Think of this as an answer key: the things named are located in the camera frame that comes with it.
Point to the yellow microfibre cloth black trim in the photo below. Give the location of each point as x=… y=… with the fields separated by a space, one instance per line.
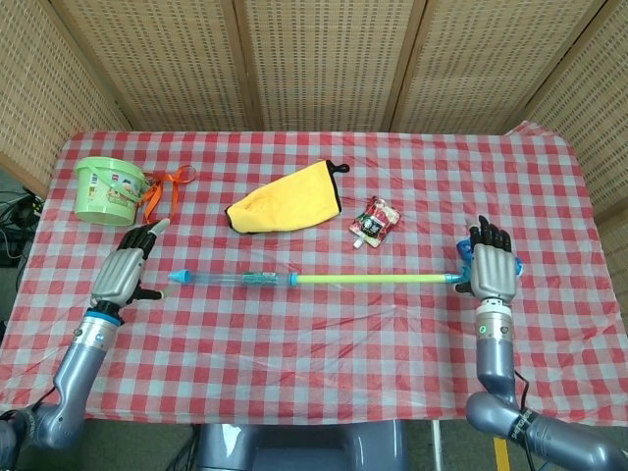
x=289 y=206

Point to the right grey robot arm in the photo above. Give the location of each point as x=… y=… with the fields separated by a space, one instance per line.
x=495 y=358

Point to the woven bamboo screen panel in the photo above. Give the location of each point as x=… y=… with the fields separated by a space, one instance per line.
x=39 y=98
x=589 y=122
x=157 y=59
x=490 y=59
x=329 y=59

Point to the orange ribbon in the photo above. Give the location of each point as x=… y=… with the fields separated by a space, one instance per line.
x=153 y=196

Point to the blue tissue pack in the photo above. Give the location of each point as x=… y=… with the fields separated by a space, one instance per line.
x=463 y=250

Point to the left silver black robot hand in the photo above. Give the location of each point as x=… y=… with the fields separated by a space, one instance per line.
x=118 y=272

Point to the yellow floor tape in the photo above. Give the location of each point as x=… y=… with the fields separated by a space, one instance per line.
x=501 y=456

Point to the red drink pouch white spout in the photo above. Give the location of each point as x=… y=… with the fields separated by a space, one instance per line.
x=375 y=221

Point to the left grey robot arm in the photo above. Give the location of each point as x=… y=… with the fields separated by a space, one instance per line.
x=73 y=368

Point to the red white checkered tablecloth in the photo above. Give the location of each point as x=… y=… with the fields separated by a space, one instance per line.
x=314 y=343

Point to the grey robot torso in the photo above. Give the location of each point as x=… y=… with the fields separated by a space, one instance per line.
x=294 y=446

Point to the green plastic toy bucket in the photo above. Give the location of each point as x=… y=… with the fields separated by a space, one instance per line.
x=105 y=206

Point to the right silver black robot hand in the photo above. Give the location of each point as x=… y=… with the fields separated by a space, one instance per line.
x=493 y=272

